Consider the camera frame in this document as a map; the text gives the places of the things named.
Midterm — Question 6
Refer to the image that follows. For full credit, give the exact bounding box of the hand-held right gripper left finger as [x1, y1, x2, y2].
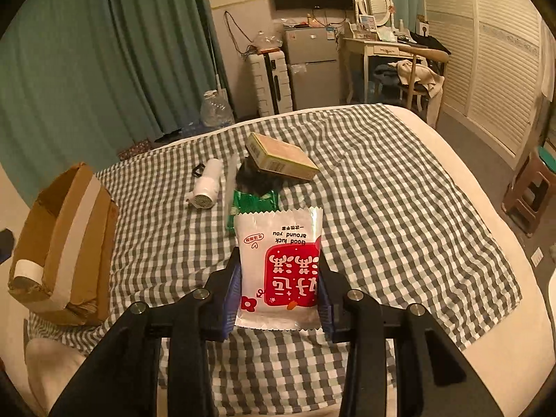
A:
[50, 247, 244, 417]

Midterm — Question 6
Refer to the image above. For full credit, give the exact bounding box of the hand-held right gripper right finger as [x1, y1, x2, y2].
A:
[317, 265, 483, 417]

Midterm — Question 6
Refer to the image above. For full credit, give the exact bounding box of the white red snack packet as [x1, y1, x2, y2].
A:
[234, 207, 324, 331]

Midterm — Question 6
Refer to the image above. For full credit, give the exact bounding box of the brown cardboard box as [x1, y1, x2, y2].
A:
[8, 162, 120, 326]

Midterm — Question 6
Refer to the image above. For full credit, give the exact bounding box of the green foil packet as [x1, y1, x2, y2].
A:
[226, 188, 279, 232]

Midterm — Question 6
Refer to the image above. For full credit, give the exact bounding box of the white handheld electric device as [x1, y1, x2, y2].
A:
[187, 158, 224, 210]

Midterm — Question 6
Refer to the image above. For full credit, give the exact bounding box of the black glossy packet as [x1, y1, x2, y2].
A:
[236, 156, 283, 198]

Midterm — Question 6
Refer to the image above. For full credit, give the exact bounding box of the brown barcode box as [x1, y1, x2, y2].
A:
[245, 132, 321, 182]

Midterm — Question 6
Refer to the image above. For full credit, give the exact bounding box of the cream bed mattress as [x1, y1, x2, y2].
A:
[0, 104, 552, 417]

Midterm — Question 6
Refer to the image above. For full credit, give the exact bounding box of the dark patterned bag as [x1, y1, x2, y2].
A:
[117, 137, 153, 161]

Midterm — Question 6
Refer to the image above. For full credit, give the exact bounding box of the clear plastic water bottle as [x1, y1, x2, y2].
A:
[200, 90, 234, 130]

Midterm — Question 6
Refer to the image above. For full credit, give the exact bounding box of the white ribbed suitcase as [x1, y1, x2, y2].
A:
[250, 50, 293, 118]

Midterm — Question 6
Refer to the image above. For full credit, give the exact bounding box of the brown plastic stool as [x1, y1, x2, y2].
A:
[501, 145, 556, 237]

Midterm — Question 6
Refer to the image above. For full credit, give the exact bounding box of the grey fridge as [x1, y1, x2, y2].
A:
[283, 24, 344, 111]

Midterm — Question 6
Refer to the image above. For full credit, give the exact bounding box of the cream garment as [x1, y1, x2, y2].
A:
[389, 58, 446, 96]

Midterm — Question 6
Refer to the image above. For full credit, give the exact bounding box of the cream dressing table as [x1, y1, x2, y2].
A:
[339, 30, 418, 111]

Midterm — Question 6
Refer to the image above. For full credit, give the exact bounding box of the clear plastic bag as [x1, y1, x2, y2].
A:
[252, 30, 283, 53]

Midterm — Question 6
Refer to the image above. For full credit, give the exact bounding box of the wooden chair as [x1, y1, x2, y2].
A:
[397, 48, 450, 124]

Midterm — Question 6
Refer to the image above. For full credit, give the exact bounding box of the wide green curtain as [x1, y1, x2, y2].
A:
[0, 0, 231, 201]

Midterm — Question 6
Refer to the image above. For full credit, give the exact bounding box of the black garment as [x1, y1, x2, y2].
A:
[410, 32, 452, 55]

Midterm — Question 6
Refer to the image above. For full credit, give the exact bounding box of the white louvred wardrobe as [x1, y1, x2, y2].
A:
[421, 0, 550, 170]

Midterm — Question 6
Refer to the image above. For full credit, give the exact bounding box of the oval white-framed mirror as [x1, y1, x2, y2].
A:
[354, 0, 394, 27]

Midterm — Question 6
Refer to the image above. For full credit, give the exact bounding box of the hanging black cable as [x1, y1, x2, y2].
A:
[222, 9, 257, 57]

